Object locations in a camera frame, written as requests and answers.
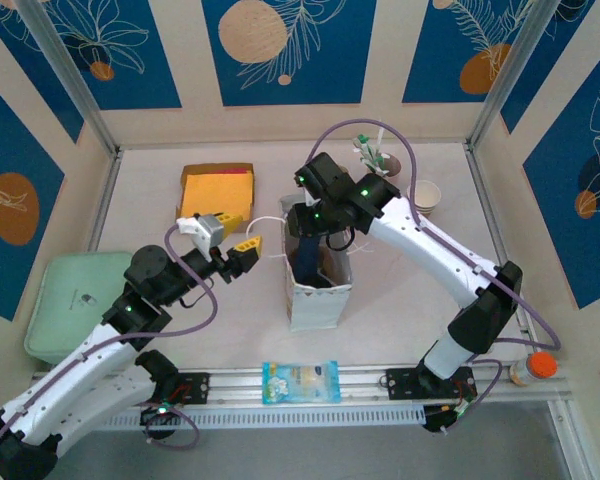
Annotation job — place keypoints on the dark blue napkin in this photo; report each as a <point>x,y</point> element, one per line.
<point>307,260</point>

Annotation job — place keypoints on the stack of brown paper cups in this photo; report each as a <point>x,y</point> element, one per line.
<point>427,197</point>

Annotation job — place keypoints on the single pulp cup carrier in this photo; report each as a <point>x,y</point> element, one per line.
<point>332,265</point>

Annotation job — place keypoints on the white paper takeout bag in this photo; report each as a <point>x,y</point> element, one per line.
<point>312,315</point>

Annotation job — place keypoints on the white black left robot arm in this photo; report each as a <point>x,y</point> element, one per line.
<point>80,370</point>

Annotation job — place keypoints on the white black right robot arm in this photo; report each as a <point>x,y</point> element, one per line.
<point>430,250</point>

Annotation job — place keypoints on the yellow napkin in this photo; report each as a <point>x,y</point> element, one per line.
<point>215,195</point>

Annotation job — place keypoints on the green-tipped white stirrer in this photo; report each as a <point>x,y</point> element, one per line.
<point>362,138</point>
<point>379,165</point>
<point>364,154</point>

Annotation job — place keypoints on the pink straw holder cup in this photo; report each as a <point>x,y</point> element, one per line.
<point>394,167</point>

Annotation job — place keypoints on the pink napkin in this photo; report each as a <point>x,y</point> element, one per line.
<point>232,171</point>

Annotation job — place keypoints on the white paper-wrapped straw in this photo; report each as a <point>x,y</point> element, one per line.
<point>380,140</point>

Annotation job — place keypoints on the brown cardboard napkin box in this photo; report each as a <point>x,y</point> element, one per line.
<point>200,167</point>

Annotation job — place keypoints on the mint green zip case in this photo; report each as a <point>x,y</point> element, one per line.
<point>70,285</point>

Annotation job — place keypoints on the blue wet wipes packet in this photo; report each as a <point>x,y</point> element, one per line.
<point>300,382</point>

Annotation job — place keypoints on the orange capped bottle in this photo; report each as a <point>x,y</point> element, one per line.
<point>542,365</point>

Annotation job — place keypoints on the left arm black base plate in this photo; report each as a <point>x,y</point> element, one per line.
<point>197,387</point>

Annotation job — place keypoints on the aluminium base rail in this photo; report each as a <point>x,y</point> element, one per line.
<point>360,381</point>

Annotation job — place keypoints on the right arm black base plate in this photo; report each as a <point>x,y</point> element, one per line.
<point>400,385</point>

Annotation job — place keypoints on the aluminium frame post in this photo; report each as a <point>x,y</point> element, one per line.
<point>515,70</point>
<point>69,70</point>

